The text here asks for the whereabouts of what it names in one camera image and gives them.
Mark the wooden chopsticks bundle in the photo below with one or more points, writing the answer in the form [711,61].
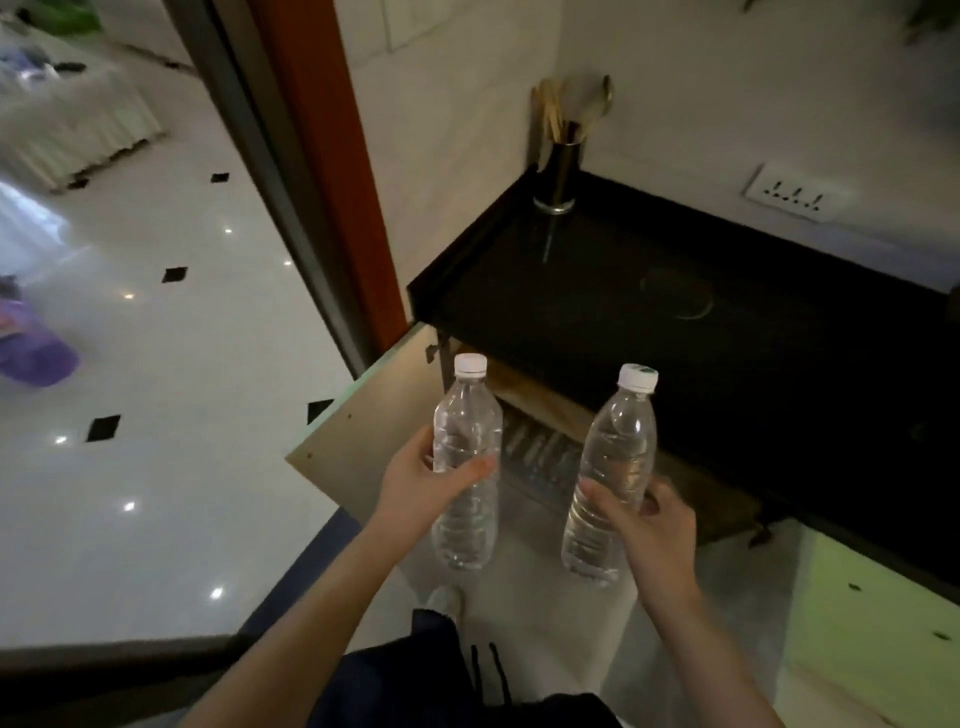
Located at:
[551,112]

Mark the metal ladle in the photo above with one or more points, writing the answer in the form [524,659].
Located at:
[600,97]

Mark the person's left forearm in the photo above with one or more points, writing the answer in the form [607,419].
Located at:
[300,645]

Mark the black metal utensil holder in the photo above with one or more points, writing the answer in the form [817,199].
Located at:
[559,172]

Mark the person's left hand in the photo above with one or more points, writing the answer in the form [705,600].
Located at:
[409,502]

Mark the person's right hand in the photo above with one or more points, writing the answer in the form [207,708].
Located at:
[664,555]

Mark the purple plastic bag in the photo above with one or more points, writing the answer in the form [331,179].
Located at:
[37,352]

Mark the person's left shoe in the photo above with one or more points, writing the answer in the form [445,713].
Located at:
[446,602]

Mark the dark grey door jamb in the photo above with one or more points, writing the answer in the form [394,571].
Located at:
[262,150]

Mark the clear plastic water bottle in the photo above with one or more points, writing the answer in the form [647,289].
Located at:
[465,420]
[619,442]

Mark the green base cupboard row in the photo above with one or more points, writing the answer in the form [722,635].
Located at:
[862,637]

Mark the metal door hinge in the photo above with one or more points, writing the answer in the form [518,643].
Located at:
[432,352]
[761,534]

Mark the green edged cabinet door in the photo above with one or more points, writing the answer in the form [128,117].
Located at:
[750,585]
[360,442]

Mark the row of clear water bottles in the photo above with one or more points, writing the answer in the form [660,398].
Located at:
[536,450]

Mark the long white wall socket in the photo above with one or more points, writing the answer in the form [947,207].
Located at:
[795,193]

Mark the white clothed table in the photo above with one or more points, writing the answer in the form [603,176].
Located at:
[75,112]

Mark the orange door frame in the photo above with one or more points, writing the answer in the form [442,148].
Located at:
[330,150]

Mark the dark sliding door edge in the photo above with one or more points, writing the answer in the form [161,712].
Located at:
[112,664]

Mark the green bag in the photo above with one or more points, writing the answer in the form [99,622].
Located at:
[71,15]

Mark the person's black trousers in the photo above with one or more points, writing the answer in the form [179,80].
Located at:
[405,682]

